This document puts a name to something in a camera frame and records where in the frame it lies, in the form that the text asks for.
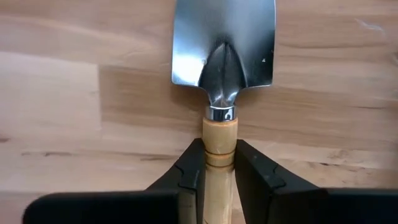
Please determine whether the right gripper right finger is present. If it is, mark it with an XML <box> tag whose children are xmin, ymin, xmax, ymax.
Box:
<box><xmin>234</xmin><ymin>139</ymin><xmax>398</xmax><ymax>224</ymax></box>

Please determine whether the wide steel trowel wooden handle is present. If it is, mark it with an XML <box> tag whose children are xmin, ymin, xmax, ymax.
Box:
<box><xmin>170</xmin><ymin>0</ymin><xmax>277</xmax><ymax>224</ymax></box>

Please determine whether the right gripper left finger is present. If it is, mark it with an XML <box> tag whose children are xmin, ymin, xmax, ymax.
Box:
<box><xmin>22</xmin><ymin>138</ymin><xmax>206</xmax><ymax>224</ymax></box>

